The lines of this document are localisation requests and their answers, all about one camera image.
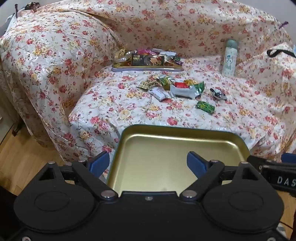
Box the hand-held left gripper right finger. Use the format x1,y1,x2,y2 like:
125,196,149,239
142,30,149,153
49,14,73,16
180,151,263,201

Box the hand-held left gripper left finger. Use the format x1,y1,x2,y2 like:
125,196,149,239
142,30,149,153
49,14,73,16
37,151,118,202

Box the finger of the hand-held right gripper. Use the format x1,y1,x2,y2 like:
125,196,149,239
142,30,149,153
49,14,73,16
281,152,296,163
246,155,296,174

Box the gold metal tray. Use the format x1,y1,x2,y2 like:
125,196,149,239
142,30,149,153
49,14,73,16
105,124,251,193

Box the black and white candy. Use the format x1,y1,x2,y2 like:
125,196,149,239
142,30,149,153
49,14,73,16
210,88,228,100

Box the green and white snack packet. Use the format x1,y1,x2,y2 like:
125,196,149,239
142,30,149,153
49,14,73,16
190,82,206,99

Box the white bar snack packet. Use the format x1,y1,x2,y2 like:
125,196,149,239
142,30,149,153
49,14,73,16
148,88,171,101

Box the leopard print snack packet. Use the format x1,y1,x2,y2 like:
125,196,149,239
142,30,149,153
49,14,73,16
136,77,160,90

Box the green twist candy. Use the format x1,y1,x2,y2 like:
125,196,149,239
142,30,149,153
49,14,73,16
195,101,215,114

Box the floral covered sofa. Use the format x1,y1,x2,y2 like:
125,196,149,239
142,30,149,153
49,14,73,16
0,0,296,167

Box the lilac rimmed metal tray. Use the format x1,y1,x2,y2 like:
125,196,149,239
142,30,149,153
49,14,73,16
111,49,184,73

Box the white cartoon print bottle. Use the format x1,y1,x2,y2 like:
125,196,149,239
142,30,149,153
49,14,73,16
221,39,237,77

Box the pile of assorted snack packets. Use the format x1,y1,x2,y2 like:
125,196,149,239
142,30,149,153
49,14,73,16
114,48,183,67

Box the black strap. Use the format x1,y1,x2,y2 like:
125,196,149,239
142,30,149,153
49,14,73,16
266,49,296,58

